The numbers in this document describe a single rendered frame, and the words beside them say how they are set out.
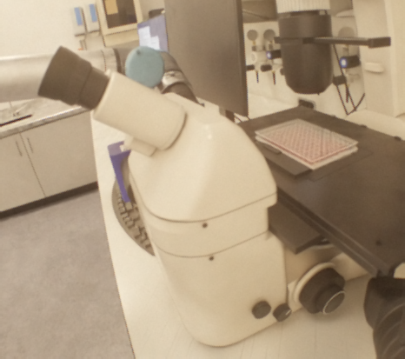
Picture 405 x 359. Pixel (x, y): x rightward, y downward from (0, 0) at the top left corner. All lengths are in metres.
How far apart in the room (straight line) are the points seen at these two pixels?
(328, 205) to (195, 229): 0.13
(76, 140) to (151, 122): 2.15
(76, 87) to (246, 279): 0.25
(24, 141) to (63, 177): 0.44
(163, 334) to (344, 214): 0.30
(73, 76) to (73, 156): 2.20
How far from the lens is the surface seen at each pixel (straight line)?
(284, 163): 0.35
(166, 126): 0.25
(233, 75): 0.65
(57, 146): 2.41
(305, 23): 0.35
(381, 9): 0.48
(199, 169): 0.23
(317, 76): 0.36
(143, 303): 0.49
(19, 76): 0.55
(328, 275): 0.39
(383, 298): 0.31
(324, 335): 0.43
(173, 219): 0.25
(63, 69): 0.24
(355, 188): 0.32
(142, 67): 0.58
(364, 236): 0.26
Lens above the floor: 1.12
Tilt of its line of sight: 24 degrees down
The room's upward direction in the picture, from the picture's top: 10 degrees counter-clockwise
